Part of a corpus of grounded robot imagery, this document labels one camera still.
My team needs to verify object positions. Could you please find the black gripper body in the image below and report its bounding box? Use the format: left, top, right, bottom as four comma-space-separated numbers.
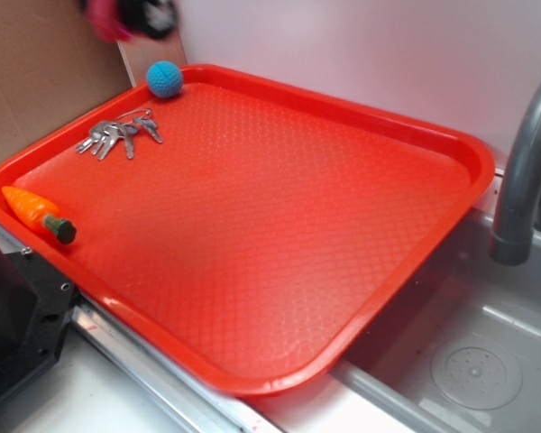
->
117, 0, 178, 39

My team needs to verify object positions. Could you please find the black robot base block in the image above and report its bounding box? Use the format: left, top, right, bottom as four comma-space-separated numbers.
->
0, 250, 77, 404

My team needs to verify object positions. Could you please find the light wooden board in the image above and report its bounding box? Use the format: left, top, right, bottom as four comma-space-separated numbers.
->
118, 29, 187, 87

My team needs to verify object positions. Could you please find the blue crocheted ball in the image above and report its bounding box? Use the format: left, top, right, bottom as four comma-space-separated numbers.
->
146, 60, 183, 98

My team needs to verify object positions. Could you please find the brown cardboard panel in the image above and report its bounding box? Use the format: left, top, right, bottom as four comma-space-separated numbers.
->
0, 1, 131, 162

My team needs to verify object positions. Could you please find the bunch of silver keys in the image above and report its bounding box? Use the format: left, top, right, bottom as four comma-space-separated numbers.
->
74, 107, 163, 161

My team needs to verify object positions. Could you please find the orange toy carrot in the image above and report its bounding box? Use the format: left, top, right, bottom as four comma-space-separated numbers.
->
1, 186, 77, 244

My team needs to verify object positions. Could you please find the grey toy faucet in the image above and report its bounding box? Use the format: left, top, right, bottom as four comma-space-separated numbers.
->
489, 84, 541, 266

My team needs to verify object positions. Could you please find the grey plastic sink basin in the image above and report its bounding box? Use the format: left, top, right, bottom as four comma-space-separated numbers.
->
332, 211, 541, 432

